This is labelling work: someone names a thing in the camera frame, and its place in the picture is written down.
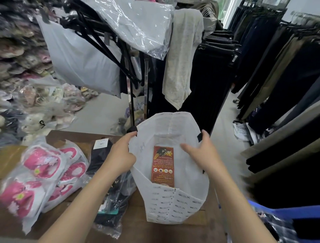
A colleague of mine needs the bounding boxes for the person's left hand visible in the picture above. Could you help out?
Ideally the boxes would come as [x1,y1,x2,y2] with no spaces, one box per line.
[106,131,138,176]

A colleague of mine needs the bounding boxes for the person's right hand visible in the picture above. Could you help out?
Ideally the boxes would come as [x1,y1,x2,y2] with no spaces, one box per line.
[180,130,223,173]

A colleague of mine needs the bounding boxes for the black socks packet white label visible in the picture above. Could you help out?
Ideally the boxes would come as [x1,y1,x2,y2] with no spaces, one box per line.
[86,138,117,176]

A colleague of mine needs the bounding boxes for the red insole packet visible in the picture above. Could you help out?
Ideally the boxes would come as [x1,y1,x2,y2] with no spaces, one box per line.
[151,146,175,188]

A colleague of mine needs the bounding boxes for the pink sandals pack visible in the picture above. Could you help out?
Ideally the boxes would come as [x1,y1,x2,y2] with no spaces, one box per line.
[41,140,90,213]
[0,136,68,235]

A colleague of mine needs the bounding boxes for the white shopping bag black handles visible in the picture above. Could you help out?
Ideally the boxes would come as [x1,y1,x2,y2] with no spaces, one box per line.
[129,111,210,225]

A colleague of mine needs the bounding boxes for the bagged black socks bundle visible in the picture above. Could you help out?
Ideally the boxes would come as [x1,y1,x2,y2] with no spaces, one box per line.
[93,190,130,240]

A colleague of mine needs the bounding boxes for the pink sandals pack front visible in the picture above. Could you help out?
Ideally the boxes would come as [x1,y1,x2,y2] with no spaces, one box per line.
[0,136,68,235]

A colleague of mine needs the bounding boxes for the person's left forearm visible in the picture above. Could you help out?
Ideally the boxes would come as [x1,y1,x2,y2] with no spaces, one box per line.
[37,165,125,243]

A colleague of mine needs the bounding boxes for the person's right forearm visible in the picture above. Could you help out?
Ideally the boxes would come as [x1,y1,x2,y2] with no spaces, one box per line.
[212,160,278,243]

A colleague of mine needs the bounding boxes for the clear bag plaid garment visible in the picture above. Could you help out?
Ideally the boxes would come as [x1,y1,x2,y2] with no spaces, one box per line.
[255,210,300,243]

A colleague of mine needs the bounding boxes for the large white plastic bag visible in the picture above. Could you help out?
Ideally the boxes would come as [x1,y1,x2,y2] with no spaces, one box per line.
[36,15,140,98]

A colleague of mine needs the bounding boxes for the pile of bagged slippers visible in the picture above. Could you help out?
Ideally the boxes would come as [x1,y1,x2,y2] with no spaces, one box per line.
[0,0,99,147]

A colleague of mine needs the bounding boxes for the metal clothes rack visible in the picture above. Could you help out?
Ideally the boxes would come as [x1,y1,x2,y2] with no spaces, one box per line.
[125,50,150,129]

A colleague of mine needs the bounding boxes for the rack of black trousers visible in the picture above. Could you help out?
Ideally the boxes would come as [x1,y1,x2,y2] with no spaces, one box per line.
[150,30,240,135]

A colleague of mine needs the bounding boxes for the speckled off-white shirt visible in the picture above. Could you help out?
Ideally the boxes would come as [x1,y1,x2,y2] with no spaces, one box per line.
[162,9,204,110]

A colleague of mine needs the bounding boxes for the row of hanging dark trousers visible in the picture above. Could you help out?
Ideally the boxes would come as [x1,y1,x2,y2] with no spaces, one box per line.
[231,0,320,208]

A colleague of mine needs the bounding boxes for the brown cardboard sheet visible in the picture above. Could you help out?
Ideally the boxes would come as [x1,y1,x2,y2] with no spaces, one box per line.
[0,145,28,181]

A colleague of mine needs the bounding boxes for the blue plastic basket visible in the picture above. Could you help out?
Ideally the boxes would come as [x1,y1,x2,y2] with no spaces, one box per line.
[247,199,320,243]

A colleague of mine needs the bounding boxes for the bundle of black hangers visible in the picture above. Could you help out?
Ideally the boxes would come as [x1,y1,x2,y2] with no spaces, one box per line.
[60,0,150,88]

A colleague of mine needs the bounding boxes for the clear wrapped grey garment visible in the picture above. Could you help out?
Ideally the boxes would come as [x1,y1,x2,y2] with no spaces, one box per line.
[82,0,174,60]

